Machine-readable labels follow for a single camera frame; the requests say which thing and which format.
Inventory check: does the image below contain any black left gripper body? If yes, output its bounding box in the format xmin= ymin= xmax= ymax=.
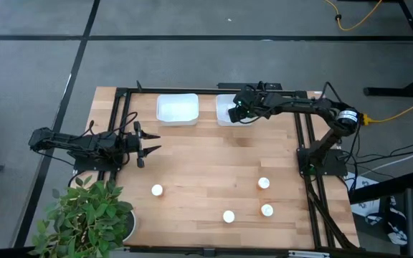
xmin=120 ymin=120 xmax=146 ymax=169

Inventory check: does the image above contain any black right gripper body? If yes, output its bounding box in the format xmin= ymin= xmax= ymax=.
xmin=227 ymin=88 xmax=265 ymax=124

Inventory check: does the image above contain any white plastic bin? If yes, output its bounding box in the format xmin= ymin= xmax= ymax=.
xmin=215 ymin=93 xmax=260 ymax=127
xmin=156 ymin=92 xmax=200 ymax=127

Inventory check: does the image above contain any black bar device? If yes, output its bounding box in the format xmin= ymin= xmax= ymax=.
xmin=216 ymin=80 xmax=283 ymax=91

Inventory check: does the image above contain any white plant pot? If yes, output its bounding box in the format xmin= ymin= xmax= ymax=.
xmin=120 ymin=209 xmax=137 ymax=244

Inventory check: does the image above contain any green leafy plant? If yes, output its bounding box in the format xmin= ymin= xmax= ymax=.
xmin=27 ymin=174 xmax=135 ymax=258

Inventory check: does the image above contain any blue white patterned bag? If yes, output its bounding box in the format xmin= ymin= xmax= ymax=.
xmin=346 ymin=171 xmax=410 ymax=247

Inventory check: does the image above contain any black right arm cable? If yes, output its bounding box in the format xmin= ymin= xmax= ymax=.
xmin=244 ymin=105 xmax=279 ymax=125

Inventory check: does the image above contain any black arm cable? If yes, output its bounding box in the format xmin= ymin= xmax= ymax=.
xmin=84 ymin=111 xmax=139 ymax=169
xmin=244 ymin=105 xmax=279 ymax=125

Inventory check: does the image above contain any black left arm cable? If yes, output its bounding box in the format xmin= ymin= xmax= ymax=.
xmin=84 ymin=111 xmax=139 ymax=169

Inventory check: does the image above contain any black aluminium table frame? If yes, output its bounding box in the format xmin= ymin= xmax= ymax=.
xmin=98 ymin=80 xmax=360 ymax=252

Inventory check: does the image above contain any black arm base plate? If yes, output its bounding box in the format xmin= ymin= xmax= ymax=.
xmin=296 ymin=147 xmax=348 ymax=177
xmin=72 ymin=150 xmax=123 ymax=172

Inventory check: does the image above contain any black power cable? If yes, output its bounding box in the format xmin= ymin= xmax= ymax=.
xmin=330 ymin=120 xmax=413 ymax=180

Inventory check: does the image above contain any orange cable with plug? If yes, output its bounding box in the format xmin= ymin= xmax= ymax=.
xmin=357 ymin=90 xmax=413 ymax=126

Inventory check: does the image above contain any yellow extension cable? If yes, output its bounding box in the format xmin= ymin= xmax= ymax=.
xmin=323 ymin=0 xmax=384 ymax=32

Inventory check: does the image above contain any black cable bundle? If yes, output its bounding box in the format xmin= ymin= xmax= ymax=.
xmin=305 ymin=171 xmax=360 ymax=250

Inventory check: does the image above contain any white floor cable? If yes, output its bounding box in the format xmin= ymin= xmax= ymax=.
xmin=356 ymin=143 xmax=413 ymax=176

